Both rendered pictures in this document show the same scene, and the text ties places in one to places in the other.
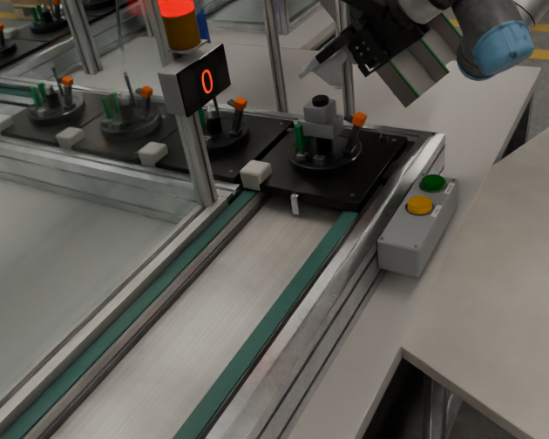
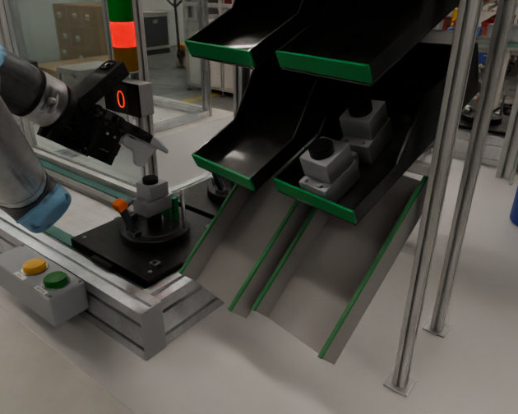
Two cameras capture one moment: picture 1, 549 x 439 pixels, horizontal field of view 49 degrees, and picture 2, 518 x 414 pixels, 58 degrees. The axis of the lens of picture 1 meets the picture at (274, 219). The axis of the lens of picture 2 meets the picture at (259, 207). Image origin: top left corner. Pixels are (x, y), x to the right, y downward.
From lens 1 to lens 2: 1.58 m
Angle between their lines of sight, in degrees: 77
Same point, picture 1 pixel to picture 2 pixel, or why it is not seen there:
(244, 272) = (82, 214)
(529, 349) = not seen: outside the picture
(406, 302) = (3, 293)
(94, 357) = (52, 168)
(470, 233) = (37, 351)
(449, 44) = (342, 341)
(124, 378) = not seen: hidden behind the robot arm
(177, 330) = not seen: hidden behind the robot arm
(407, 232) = (14, 257)
